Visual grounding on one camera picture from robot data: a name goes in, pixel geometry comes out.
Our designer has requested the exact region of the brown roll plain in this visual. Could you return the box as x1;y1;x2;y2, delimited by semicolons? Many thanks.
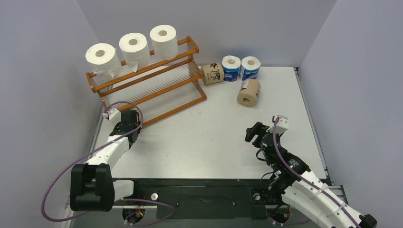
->
237;79;261;107

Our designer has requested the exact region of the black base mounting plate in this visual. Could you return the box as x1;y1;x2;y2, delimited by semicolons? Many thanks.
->
78;178;333;220

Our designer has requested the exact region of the blue wrapped toilet roll left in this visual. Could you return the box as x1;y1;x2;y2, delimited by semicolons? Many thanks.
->
221;55;241;82

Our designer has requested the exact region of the brown wrapped roll with cartoon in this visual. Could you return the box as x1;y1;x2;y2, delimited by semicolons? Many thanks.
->
201;63;224;85

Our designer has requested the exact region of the white toilet paper roll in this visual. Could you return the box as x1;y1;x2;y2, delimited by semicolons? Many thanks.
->
119;33;151;72
150;25;179;60
85;43;122;81

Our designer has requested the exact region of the orange wooden tiered shelf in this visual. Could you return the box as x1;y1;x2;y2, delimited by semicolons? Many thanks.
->
86;36;207;127

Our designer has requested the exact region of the blue wrapped toilet roll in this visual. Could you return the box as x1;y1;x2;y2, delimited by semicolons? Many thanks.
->
239;56;261;81
221;55;241;82

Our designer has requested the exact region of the blue wrapped toilet roll right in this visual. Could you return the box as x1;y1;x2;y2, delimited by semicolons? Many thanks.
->
239;56;261;81

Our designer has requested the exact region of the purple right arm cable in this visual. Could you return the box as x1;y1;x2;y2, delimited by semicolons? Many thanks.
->
266;117;363;228

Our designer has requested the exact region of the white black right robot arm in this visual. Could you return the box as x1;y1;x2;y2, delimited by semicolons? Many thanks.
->
245;116;377;228

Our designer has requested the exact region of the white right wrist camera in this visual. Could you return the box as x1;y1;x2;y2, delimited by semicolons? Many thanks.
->
272;115;289;135

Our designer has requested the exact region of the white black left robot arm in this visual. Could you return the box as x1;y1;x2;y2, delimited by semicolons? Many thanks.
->
70;110;142;212

